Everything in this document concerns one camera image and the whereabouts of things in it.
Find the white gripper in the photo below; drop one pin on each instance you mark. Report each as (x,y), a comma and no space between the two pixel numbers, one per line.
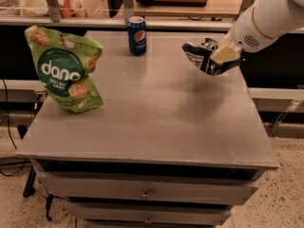
(245,35)

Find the blue chip bag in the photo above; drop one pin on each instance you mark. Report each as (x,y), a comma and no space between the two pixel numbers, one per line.
(199,56)

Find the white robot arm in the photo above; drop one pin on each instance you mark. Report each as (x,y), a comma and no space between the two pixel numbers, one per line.
(258,27)

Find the green rice chip bag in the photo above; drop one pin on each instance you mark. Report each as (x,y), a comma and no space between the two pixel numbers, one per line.
(63,63)

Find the orange and white bag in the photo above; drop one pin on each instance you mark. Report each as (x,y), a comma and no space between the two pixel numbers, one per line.
(72,8)

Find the blue Pepsi can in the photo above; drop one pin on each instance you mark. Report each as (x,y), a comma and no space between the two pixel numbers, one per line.
(136,29)

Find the grey drawer cabinet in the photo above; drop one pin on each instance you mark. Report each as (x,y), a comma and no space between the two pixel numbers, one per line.
(161,117)

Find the grey drawer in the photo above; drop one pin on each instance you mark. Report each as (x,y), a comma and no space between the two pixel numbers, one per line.
(148,213)
(149,188)

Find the top grey drawer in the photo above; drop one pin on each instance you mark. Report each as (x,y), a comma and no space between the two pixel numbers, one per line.
(149,188)

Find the black stand leg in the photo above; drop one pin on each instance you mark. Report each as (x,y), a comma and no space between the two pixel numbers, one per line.
(29,189)

